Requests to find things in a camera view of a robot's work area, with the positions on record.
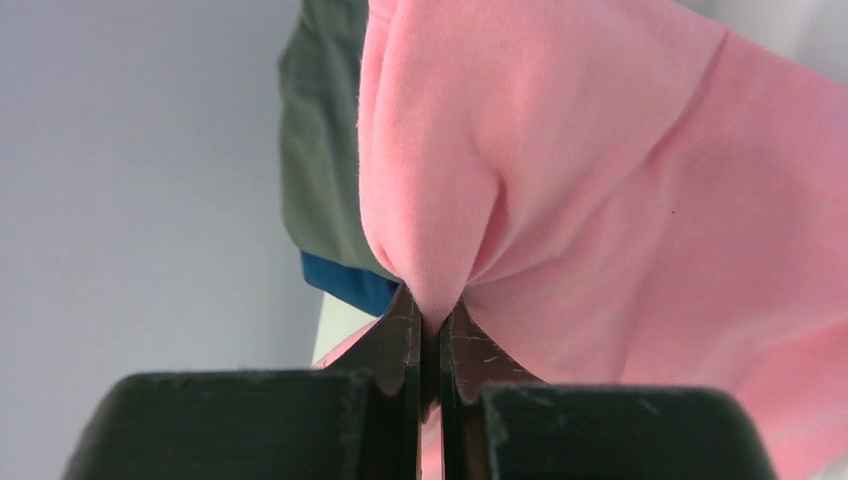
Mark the grey folded t shirt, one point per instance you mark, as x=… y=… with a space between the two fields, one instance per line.
x=319 y=74

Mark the pink t shirt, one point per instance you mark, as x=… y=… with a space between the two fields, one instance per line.
x=619 y=192

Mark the blue folded t shirt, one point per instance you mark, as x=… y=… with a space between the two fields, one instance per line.
x=361 y=289

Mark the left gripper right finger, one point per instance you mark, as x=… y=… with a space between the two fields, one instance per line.
x=499 y=421

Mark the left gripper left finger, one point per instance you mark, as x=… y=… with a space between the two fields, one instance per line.
x=357 y=418

